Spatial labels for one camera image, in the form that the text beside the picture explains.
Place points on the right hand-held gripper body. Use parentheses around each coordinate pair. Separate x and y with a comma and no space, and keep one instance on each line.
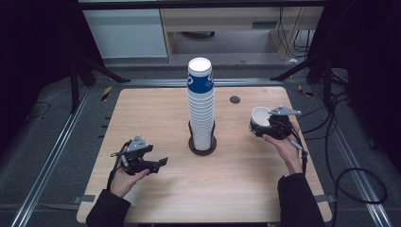
(280,126)

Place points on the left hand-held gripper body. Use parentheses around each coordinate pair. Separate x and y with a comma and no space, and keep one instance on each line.
(135,157)

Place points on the blue white paper cup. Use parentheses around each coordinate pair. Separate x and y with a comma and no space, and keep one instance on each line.
(260,116)

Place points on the stack of paper cups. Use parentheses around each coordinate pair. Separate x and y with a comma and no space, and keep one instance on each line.
(200,110)

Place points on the person's right hand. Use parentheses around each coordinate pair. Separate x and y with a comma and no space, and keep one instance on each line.
(288,154)

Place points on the person's left hand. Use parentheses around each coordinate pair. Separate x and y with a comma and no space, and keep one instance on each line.
(123,184)

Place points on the yellow black floor tape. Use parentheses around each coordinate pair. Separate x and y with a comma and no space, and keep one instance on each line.
(304,90)
(106,93)

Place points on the black metal stand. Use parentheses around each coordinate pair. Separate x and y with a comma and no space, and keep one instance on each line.
(74,85)
(327,78)

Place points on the small white plug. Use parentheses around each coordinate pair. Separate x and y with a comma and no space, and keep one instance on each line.
(293,60)

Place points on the dark rectangular desk panel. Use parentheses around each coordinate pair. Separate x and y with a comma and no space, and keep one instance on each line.
(265,25)

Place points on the dark curtain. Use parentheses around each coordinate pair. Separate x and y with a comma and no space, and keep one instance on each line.
(372,63)

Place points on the white cabinet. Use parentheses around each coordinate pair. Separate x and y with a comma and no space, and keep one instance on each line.
(126,34)

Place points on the light wooden desk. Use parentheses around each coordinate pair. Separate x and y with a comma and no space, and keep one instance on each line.
(220,15)

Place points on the grey table bracket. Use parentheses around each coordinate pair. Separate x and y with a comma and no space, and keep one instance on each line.
(84,198)
(324,198)

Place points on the aluminium floor rail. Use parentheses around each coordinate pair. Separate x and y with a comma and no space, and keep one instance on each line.
(157,83)
(47,167)
(353,164)

